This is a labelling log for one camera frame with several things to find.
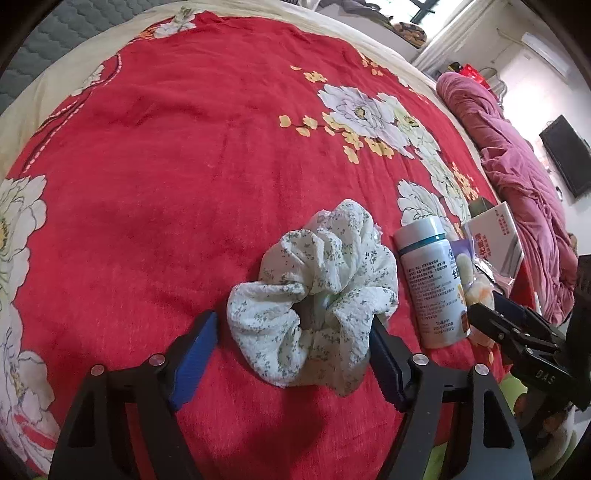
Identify white floral scrunchie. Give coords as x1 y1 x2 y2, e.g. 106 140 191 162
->
226 199 400 398

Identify patterned cushion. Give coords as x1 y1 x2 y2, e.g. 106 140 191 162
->
392 22 428 49

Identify red floral blanket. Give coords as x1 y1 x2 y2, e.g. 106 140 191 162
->
0 9 513 480

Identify clear bag pink items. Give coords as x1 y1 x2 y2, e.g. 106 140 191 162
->
464 274 498 344

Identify pink quilt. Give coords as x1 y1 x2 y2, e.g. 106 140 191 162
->
436 71 580 324

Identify person's right hand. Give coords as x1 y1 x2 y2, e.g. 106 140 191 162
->
512 392 575 437

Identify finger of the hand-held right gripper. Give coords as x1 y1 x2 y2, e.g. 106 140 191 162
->
492 291 568 341
467 302 528 366

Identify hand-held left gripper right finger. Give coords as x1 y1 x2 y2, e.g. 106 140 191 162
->
369 316 534 480

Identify white curtain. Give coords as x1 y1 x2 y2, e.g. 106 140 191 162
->
411 14 469 77

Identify red white box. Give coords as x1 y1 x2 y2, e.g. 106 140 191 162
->
462 196 542 319

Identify white air conditioner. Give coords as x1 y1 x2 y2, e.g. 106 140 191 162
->
522 32 571 77

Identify white bottle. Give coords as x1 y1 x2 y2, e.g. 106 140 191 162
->
393 217 472 350

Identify red gift boxes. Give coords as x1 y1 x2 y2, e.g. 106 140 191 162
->
457 62 492 90

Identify black television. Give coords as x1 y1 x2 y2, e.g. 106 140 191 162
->
539 115 591 200

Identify purple wrapped item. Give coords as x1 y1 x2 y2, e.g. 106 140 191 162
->
450 237 478 296

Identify beige bed sheet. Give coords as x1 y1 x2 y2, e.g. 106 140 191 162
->
0 0 485 185

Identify grey quilted headboard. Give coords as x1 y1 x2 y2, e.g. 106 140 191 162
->
0 0 98 116

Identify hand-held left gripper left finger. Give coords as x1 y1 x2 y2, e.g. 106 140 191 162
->
48 310 219 480

